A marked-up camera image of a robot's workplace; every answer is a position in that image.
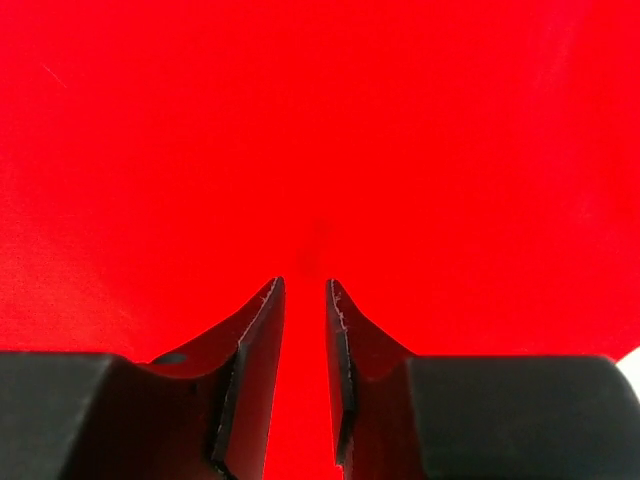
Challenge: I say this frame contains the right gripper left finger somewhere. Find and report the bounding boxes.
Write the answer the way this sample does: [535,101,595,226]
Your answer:
[1,277,285,479]

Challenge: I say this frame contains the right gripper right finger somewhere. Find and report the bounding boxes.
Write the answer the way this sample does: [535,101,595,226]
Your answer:
[326,280,639,479]

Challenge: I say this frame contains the red t shirt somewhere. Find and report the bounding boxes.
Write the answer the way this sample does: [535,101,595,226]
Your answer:
[1,1,639,479]

